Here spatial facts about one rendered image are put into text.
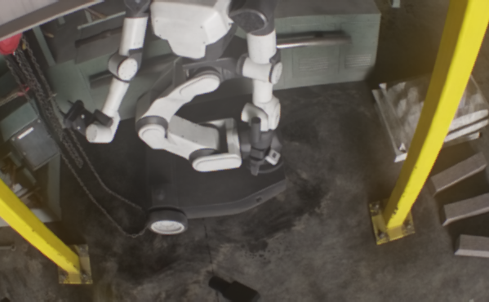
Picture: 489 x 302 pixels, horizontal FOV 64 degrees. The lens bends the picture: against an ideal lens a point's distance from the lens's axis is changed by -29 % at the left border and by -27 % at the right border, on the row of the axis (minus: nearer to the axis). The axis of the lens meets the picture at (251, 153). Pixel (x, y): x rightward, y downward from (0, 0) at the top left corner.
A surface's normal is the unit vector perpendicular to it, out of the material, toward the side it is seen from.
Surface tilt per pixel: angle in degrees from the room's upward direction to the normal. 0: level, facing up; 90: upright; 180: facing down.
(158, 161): 0
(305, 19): 90
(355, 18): 90
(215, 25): 85
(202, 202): 0
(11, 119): 45
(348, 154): 0
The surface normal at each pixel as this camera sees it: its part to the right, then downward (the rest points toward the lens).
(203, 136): 0.52, -0.47
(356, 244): -0.06, -0.49
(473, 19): 0.15, 0.86
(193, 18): -0.30, 0.24
